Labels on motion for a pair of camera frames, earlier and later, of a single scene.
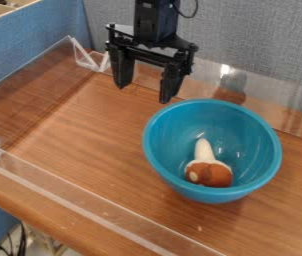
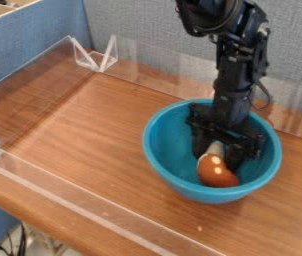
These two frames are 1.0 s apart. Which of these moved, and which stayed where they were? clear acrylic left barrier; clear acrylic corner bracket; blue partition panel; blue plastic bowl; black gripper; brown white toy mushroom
Moved: black gripper; brown white toy mushroom
Stayed: blue partition panel; clear acrylic left barrier; blue plastic bowl; clear acrylic corner bracket
